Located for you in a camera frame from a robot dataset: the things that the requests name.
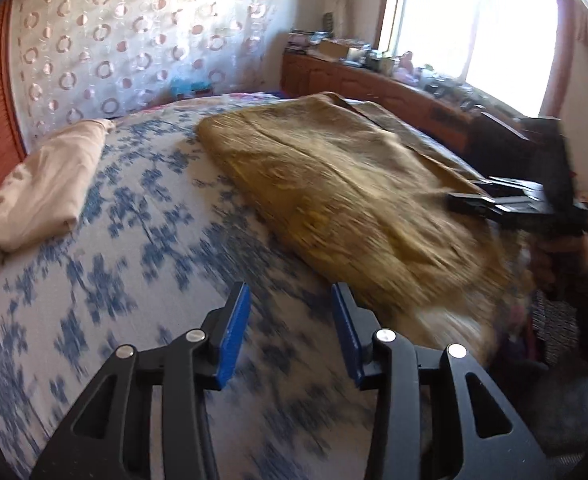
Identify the row of small cabinet-top clutter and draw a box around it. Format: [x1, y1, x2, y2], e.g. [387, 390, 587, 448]
[286, 12, 489, 111]

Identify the bright window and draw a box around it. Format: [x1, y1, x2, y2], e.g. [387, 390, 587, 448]
[379, 0, 559, 116]

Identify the gold patterned garment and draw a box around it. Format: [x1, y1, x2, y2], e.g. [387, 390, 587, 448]
[196, 91, 529, 356]

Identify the pink window curtain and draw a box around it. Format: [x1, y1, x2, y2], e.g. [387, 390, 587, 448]
[538, 0, 588, 136]

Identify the person's right hand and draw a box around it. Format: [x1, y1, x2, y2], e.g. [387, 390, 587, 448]
[531, 234, 588, 302]

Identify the pink flower printed blanket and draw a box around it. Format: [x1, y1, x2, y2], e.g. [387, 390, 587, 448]
[139, 91, 285, 116]

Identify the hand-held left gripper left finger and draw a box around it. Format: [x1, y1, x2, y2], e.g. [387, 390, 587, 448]
[29, 281, 252, 480]

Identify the white circle print curtain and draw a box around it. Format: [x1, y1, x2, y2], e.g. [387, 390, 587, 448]
[6, 0, 335, 141]

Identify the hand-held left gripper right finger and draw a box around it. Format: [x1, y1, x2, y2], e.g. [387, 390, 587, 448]
[330, 281, 549, 480]

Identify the black white patterned cloth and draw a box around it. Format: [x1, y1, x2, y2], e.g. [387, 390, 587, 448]
[530, 292, 582, 366]

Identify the long wooden cabinet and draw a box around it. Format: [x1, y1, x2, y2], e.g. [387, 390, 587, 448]
[280, 52, 479, 161]

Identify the blue plastic item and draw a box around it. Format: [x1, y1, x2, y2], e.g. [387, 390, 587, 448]
[170, 77, 215, 99]

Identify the cardboard box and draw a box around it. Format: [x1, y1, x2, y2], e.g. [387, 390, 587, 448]
[320, 39, 351, 60]

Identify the beige folded cloth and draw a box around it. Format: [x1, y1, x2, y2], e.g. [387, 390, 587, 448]
[0, 118, 117, 267]

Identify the blue white floral bedspread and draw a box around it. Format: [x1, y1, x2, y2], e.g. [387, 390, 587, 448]
[0, 97, 474, 480]

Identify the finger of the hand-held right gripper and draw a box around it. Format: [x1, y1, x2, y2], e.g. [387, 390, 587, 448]
[446, 192, 545, 223]
[468, 176, 544, 195]

